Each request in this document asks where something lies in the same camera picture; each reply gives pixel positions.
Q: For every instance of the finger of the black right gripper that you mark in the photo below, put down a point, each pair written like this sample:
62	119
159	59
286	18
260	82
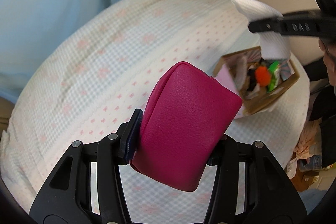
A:
266	25

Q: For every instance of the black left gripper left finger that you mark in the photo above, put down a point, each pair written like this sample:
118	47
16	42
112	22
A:
85	185

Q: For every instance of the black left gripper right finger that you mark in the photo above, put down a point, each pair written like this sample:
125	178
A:
270	196

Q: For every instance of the green tissue packet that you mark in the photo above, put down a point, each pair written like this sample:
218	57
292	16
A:
274	70

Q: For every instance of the magenta leather pouch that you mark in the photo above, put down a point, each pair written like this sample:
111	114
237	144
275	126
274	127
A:
186	115

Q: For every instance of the person's right hand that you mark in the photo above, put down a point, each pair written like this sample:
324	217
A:
328	49

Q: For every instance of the orange pompom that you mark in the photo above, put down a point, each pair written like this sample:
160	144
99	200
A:
263	76

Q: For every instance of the black fuzzy item in box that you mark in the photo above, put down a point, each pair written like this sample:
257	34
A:
252	80

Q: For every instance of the cardboard box with pink pattern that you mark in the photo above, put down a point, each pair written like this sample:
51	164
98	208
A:
231	71

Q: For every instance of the white blue patterned bed quilt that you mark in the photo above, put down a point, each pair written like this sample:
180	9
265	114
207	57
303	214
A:
97	77

